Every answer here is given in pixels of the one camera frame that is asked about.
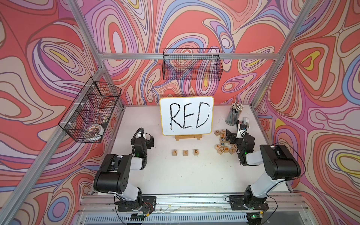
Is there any black wire basket back wall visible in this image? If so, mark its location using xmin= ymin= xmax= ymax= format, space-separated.
xmin=162 ymin=47 xmax=223 ymax=81

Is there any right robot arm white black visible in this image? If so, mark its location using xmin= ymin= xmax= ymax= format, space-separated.
xmin=225 ymin=130 xmax=302 ymax=211

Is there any whiteboard with word RED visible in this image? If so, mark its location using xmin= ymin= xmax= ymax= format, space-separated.
xmin=159 ymin=96 xmax=214 ymax=136

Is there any black wire basket wall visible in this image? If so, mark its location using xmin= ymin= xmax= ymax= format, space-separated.
xmin=58 ymin=78 xmax=122 ymax=143
xmin=162 ymin=47 xmax=223 ymax=81

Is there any pile of wooden letter blocks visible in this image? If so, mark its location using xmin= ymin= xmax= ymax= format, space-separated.
xmin=214 ymin=129 xmax=238 ymax=155

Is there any tape roll in basket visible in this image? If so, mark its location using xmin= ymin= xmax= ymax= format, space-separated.
xmin=84 ymin=124 xmax=104 ymax=141

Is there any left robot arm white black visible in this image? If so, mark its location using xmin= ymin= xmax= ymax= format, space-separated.
xmin=93 ymin=127 xmax=156 ymax=212

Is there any black wire basket left wall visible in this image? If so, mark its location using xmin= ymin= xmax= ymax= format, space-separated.
xmin=58 ymin=78 xmax=122 ymax=143

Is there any mesh cup with pencils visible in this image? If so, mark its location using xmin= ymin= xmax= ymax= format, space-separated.
xmin=226 ymin=102 xmax=243 ymax=126

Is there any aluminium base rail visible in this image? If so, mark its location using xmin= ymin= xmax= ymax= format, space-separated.
xmin=72 ymin=193 xmax=316 ymax=225

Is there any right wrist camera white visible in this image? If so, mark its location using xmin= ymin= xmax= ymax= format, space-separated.
xmin=237 ymin=124 xmax=247 ymax=138

